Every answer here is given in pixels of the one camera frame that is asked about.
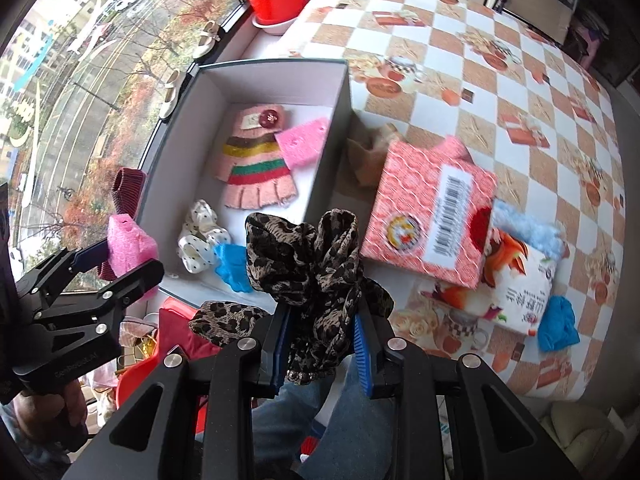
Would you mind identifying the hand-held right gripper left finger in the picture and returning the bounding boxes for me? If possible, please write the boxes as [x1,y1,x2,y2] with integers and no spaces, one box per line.
[62,305,293,480]

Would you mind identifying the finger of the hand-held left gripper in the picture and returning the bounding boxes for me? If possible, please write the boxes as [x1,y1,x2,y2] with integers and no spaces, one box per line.
[37,259,165,331]
[16,237,112,311]

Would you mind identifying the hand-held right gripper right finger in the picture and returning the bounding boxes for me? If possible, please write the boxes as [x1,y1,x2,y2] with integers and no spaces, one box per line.
[352,307,581,480]

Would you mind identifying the pink foam block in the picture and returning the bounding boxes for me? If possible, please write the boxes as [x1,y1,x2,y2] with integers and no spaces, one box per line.
[107,214,161,302]

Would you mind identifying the cream polka dot bow scrunchie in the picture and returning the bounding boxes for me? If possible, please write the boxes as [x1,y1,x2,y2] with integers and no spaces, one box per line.
[179,200,232,274]

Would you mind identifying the leopard print scrunchie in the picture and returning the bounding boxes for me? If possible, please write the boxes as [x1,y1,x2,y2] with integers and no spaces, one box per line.
[189,210,396,387]

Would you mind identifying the blue mesh cloth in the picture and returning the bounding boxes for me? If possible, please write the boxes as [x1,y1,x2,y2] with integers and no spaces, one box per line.
[537,296,581,352]
[214,242,254,294]

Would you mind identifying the pink striped knit glove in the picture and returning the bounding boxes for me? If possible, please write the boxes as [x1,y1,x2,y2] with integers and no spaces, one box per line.
[215,105,299,211]

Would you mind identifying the white cardboard box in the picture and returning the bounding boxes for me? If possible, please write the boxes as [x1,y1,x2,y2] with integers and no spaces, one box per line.
[135,57,354,302]

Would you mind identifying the beige knit sock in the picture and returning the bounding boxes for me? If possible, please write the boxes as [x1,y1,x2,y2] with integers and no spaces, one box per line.
[345,127,401,189]

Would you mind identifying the light blue fluffy cloth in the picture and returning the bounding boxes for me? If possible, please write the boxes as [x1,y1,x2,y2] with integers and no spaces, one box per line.
[492,200,567,262]

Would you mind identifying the pink patterned sock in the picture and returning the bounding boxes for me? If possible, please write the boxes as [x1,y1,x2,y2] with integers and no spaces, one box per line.
[275,117,331,169]

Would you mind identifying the person's left hand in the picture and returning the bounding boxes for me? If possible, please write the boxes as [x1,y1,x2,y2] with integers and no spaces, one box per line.
[14,377,89,444]

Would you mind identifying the red plastic stool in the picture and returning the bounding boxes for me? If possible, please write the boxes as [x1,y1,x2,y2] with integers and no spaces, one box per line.
[115,297,211,436]

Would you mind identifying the person's jeans legs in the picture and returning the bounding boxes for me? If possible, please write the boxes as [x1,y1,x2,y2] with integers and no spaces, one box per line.
[250,355,401,480]

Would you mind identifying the white tissue pack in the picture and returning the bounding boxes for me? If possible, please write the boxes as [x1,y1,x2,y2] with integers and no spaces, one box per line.
[415,230,556,337]

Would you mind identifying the red patterned carton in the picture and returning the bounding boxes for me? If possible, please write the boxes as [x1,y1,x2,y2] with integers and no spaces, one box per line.
[360,140,499,291]

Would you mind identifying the large window pane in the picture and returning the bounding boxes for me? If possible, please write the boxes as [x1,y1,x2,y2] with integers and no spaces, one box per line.
[0,0,251,311]

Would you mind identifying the white shoe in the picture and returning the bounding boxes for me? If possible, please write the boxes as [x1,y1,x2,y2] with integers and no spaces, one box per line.
[159,70,182,120]
[192,20,222,60]

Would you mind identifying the beige cushion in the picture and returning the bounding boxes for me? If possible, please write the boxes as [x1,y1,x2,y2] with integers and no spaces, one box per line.
[542,402,617,462]

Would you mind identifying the white plastic basin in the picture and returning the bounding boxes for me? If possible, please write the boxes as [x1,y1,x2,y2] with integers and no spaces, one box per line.
[251,7,301,36]

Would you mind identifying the checked printed tablecloth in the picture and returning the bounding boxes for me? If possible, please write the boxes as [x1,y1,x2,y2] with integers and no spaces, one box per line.
[280,0,628,401]

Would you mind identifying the folding chair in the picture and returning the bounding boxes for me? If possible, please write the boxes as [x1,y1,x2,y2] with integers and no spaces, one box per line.
[492,0,577,43]

